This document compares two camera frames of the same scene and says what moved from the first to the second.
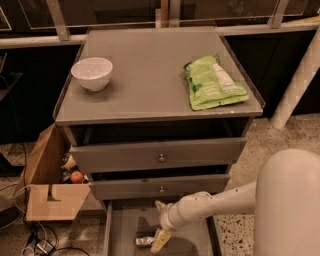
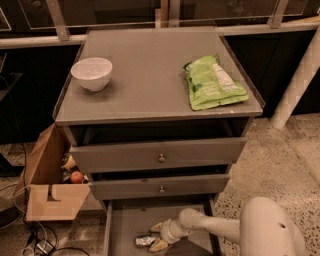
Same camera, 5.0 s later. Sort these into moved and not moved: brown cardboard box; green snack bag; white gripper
Moved: white gripper
Not moved: brown cardboard box; green snack bag
